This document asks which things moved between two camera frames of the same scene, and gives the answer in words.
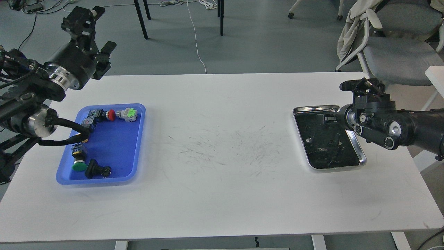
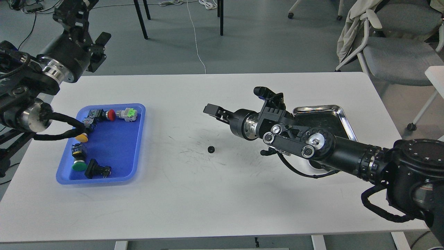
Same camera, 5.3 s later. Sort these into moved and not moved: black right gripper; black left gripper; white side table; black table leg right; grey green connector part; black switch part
Moved: black left gripper; black right gripper
Not moved: black switch part; white side table; black table leg right; grey green connector part
